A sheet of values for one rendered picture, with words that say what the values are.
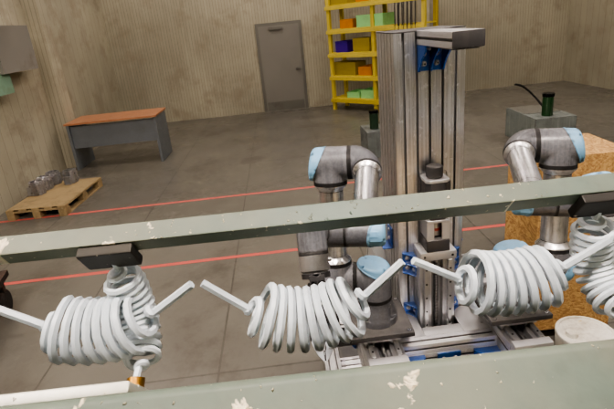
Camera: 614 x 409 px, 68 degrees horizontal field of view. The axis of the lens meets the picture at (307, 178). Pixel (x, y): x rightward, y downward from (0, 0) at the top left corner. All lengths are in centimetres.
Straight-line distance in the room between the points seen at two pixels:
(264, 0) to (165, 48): 268
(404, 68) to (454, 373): 139
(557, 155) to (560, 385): 140
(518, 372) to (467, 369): 3
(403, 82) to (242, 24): 1028
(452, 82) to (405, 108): 18
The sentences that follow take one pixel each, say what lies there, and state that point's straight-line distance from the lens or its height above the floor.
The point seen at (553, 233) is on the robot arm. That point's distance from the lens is 176.
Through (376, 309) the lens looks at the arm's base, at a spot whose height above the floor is 111.
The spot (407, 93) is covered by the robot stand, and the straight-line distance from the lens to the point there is 161.
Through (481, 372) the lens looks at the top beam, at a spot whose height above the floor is 189.
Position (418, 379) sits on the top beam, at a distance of 29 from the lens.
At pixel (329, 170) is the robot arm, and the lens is 151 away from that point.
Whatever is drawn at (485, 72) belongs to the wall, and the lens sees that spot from 1307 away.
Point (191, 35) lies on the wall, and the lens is 1192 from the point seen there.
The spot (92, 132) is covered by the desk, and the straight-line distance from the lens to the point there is 871.
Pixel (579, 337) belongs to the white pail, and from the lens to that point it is 296.
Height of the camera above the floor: 209
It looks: 19 degrees down
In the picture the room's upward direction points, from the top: 6 degrees counter-clockwise
